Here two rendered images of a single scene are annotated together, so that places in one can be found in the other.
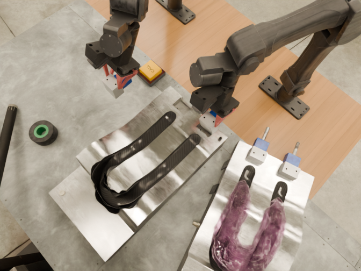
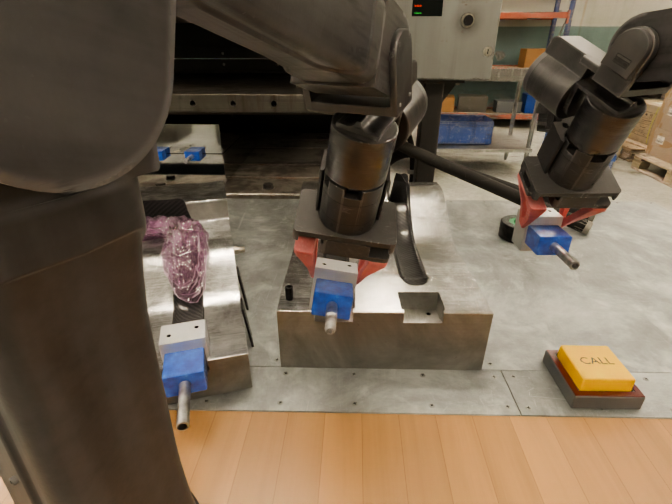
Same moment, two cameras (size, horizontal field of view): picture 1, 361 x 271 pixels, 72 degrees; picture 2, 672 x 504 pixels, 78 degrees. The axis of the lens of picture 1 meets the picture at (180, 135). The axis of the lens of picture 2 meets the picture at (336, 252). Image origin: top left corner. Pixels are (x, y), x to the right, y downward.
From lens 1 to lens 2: 0.86 m
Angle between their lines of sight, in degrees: 80
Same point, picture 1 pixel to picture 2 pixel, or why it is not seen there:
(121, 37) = (548, 60)
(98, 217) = not seen: hidden behind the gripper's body
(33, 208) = not seen: hidden behind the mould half
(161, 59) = (648, 440)
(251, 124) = (243, 466)
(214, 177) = (255, 319)
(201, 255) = (209, 222)
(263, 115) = not seen: outside the picture
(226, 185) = (221, 270)
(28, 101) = (594, 243)
